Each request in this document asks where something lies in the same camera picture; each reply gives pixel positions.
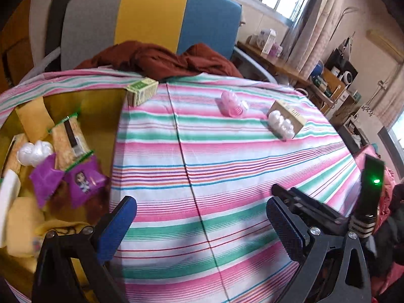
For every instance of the wooden desk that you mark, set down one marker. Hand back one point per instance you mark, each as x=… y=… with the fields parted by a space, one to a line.
x=284 y=66

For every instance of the beige air conditioner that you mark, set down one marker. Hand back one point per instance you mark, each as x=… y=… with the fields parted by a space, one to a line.
x=382 y=41

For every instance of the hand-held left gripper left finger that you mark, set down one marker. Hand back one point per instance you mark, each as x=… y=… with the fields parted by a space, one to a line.
x=116 y=224

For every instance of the purple container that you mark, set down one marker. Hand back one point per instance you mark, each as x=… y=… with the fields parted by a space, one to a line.
x=275 y=50

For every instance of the wooden wardrobe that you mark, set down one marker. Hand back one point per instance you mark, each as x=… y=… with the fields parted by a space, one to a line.
x=12 y=53

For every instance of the cardboard pack of white balls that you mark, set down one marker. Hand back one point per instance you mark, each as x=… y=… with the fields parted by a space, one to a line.
x=284 y=123

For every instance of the wooden shelf unit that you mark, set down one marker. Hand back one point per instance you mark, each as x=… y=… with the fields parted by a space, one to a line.
x=331 y=91

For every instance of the yellow sponge cloth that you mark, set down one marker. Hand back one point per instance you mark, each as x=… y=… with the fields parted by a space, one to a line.
x=33 y=118

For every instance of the grey yellow blue headboard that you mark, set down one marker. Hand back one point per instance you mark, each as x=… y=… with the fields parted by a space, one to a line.
x=151 y=15

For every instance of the small green carton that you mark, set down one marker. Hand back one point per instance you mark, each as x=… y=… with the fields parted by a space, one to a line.
x=142 y=91

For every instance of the sheer curtain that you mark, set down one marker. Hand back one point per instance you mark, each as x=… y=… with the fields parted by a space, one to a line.
x=318 y=22

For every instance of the purple snack packet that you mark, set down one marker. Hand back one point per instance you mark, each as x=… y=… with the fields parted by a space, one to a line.
x=47 y=178
x=85 y=183

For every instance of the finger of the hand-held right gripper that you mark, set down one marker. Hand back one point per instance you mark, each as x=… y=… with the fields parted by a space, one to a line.
x=299 y=208
x=318 y=204

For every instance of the clear plastic bag ball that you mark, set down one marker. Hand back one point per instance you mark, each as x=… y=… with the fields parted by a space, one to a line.
x=34 y=153

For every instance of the gold cardboard box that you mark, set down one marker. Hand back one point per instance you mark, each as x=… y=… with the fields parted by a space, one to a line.
x=94 y=107

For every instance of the white box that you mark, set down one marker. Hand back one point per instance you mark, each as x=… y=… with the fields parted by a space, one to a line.
x=266 y=39

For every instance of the brown cloth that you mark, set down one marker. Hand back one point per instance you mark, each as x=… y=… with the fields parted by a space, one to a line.
x=157 y=60

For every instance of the striped bed sheet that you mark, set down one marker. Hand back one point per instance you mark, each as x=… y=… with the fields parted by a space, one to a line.
x=221 y=164

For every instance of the white foam block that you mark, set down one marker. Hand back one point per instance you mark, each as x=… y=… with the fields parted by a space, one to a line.
x=8 y=202

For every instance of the grey metal bed rail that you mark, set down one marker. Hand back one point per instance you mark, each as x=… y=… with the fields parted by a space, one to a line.
x=44 y=61
x=255 y=64

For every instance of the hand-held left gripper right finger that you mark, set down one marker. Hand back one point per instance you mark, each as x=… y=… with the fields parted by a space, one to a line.
x=284 y=227

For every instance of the white round device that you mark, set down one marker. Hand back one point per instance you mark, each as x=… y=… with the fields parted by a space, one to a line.
x=347 y=78

